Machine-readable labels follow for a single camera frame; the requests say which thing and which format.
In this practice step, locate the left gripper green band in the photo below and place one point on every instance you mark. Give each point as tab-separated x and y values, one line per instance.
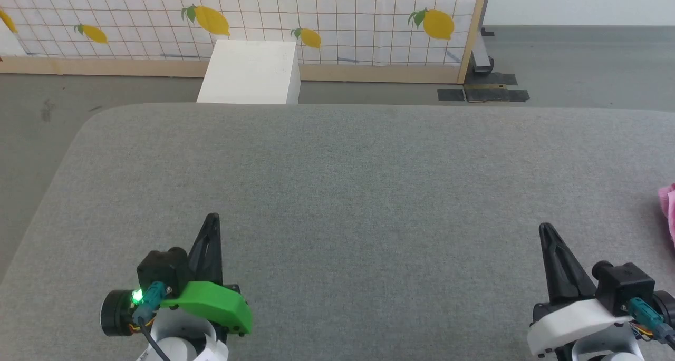
216	305

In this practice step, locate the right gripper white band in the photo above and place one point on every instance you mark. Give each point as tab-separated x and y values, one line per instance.
575	324

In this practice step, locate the pink cloth garment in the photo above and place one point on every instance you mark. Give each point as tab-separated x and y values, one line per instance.
668	213

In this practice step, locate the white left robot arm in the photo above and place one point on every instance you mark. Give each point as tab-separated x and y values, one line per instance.
182	340

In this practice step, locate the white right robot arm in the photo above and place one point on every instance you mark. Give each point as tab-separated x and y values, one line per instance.
606	348

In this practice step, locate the black right wrist cylinder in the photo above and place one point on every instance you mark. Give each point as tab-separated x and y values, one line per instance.
667	305

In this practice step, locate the black wrist cylinder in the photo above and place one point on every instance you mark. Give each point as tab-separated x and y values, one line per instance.
667	305
115	313

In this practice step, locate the black left wrist cylinder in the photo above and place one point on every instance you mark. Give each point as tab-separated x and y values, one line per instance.
115	313

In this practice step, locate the long black floor mat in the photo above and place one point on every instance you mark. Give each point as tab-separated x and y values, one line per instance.
498	95

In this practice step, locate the white box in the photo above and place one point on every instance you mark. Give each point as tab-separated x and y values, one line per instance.
250	74

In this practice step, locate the black floor mat under foot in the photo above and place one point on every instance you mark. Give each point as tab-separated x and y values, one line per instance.
501	79

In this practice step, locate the small black floor mat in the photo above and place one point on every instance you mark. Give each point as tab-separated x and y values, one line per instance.
451	95

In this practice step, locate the metal partition foot with caster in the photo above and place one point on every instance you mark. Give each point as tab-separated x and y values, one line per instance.
481	55

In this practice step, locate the lemon-print partition screen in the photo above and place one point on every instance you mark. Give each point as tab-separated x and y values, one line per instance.
369	74

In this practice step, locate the lemon print grid panel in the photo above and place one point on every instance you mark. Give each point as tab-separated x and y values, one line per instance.
295	13

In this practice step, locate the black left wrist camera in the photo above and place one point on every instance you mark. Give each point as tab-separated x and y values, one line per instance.
163	271

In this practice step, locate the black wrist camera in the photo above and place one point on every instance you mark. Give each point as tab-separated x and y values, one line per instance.
163	271
625	287

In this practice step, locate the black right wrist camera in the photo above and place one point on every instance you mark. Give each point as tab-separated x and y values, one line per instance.
625	287

